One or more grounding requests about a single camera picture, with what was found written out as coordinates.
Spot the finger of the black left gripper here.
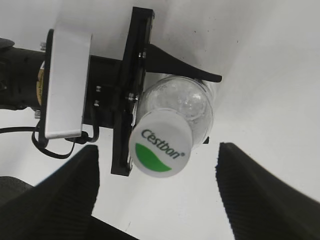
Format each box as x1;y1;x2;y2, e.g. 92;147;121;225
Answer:
203;136;210;144

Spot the clear Cestbon water bottle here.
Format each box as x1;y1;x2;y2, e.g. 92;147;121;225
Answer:
135;75;216;149

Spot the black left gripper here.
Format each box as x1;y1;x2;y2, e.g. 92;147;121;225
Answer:
83;7;222;176

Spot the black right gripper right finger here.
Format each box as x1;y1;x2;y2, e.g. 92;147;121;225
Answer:
215;142;320;240

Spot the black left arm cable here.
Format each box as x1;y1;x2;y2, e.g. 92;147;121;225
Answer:
0;121;100;160

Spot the white green bottle cap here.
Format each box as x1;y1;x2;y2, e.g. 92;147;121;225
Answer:
128;108;193;178

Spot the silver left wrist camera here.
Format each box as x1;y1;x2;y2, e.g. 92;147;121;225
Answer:
44;23;92;140

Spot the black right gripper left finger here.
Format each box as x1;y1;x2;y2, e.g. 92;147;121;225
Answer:
0;145;134;240

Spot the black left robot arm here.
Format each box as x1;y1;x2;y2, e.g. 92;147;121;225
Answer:
0;7;222;176

